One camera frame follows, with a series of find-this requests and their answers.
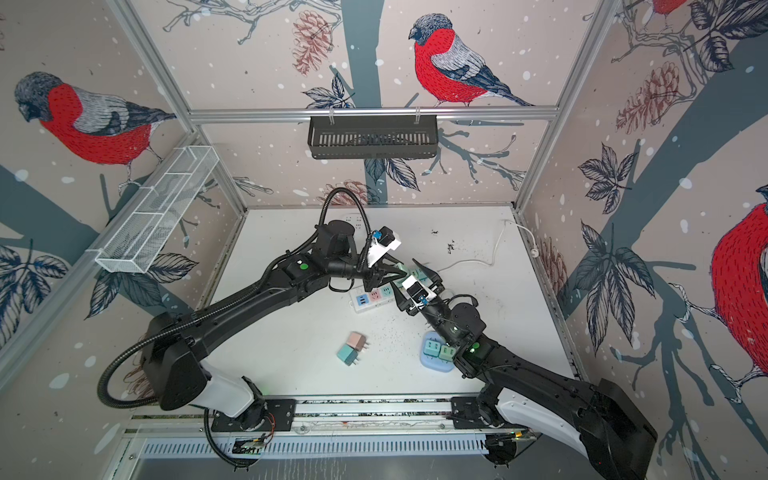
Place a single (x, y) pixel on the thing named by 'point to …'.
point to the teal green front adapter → (347, 354)
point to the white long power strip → (382, 295)
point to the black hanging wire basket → (372, 137)
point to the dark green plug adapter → (421, 275)
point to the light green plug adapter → (447, 353)
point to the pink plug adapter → (357, 340)
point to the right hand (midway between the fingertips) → (402, 272)
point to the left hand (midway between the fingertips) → (401, 269)
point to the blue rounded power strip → (435, 363)
